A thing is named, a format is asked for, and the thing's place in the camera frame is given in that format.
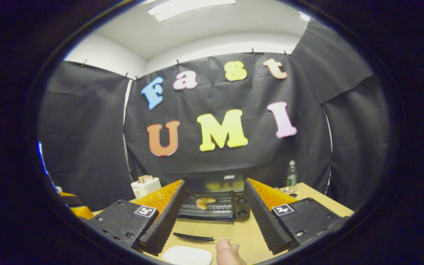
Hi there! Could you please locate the large ceiling light panel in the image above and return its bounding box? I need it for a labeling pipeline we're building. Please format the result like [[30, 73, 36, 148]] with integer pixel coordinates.
[[148, 0, 236, 21]]

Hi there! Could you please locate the white toaster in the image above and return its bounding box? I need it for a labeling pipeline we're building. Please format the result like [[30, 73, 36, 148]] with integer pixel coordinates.
[[131, 177, 162, 199]]

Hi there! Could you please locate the white square plate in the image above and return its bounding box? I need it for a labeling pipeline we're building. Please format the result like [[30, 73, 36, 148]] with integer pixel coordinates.
[[162, 246, 213, 265]]

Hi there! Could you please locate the golden croissant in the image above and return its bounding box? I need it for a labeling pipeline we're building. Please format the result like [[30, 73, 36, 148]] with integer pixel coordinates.
[[196, 198, 217, 210]]

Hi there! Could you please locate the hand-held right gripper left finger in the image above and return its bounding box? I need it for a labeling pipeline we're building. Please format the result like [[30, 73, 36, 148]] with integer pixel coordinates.
[[87, 179, 187, 256]]

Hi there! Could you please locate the green water bottle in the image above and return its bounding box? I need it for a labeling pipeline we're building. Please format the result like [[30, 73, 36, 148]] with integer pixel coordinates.
[[287, 160, 298, 194]]

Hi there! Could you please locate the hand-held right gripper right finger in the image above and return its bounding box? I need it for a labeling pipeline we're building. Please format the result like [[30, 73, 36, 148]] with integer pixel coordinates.
[[243, 178, 349, 255]]

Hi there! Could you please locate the black electric oven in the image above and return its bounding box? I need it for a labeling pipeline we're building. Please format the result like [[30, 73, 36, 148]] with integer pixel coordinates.
[[173, 175, 252, 242]]

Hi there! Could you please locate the black backdrop cloth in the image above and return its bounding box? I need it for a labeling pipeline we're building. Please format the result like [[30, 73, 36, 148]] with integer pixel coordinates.
[[37, 18, 393, 212]]

